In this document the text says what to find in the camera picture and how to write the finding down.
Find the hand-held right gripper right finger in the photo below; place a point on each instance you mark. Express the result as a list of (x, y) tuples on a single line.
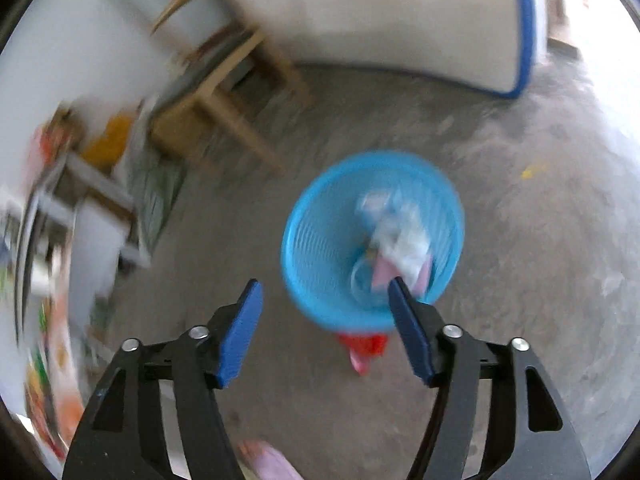
[(412, 335)]

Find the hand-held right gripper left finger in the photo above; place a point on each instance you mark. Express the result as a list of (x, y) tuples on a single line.
[(240, 335)]

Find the pink cloth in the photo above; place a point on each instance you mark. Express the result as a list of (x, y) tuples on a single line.
[(382, 272)]

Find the clear plastic cup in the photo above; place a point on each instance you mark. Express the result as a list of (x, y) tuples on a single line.
[(362, 280)]

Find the white wrapper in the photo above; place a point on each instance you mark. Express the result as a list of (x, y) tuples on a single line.
[(405, 245)]

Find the blue plastic waste basket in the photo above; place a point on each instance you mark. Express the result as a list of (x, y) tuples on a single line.
[(320, 240)]

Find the red snack wrapper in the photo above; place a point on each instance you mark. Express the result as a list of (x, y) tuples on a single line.
[(362, 347)]

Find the pink slipper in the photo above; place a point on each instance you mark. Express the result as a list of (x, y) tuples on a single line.
[(272, 462)]

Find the yellow scrap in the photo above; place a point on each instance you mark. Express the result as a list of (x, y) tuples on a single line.
[(531, 172)]

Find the yellow plastic bag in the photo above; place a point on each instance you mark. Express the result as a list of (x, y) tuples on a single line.
[(107, 142)]

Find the wooden chair with black seat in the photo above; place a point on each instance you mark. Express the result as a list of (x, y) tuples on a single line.
[(225, 95)]

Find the white mattress with blue edge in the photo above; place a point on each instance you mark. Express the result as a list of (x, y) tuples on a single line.
[(375, 10)]

